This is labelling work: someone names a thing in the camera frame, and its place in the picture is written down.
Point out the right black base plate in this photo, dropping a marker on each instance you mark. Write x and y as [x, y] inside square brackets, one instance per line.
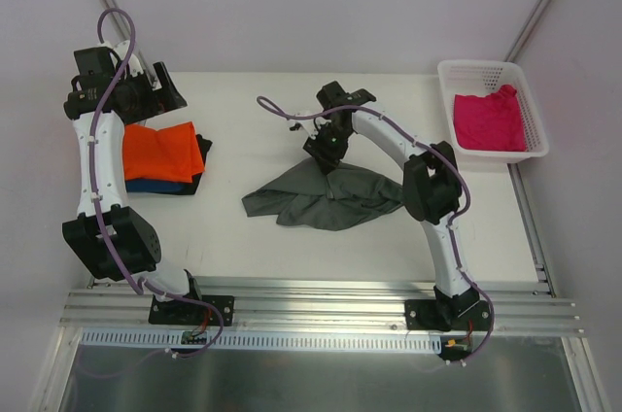
[430, 314]

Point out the black folded t shirt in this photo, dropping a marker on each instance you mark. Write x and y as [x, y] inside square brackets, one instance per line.
[191, 188]

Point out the white slotted cable duct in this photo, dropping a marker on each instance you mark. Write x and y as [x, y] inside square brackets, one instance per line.
[256, 340]

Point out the white plastic basket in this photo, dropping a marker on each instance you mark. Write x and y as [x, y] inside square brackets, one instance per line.
[483, 77]

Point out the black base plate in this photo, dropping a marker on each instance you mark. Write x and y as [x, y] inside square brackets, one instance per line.
[430, 314]
[177, 313]

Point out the orange folded t shirt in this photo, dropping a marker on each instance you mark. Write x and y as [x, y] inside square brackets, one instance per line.
[171, 154]

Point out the pink t shirt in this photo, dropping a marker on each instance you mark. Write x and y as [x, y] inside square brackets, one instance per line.
[490, 123]

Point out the blue folded t shirt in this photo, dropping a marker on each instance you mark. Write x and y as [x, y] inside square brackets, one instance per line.
[153, 186]

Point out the aluminium mounting rail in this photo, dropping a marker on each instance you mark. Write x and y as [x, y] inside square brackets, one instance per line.
[522, 309]

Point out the dark grey t shirt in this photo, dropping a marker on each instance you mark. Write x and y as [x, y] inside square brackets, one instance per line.
[344, 198]

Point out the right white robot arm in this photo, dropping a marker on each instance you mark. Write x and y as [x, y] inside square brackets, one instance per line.
[431, 188]

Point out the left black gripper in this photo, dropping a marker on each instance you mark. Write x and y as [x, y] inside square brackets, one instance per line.
[158, 92]

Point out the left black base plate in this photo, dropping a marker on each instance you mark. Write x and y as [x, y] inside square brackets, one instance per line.
[177, 313]

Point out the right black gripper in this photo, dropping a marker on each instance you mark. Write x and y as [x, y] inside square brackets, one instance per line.
[327, 151]

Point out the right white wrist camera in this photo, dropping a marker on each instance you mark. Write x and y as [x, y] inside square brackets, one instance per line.
[306, 122]

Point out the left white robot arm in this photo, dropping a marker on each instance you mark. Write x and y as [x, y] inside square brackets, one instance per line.
[110, 93]

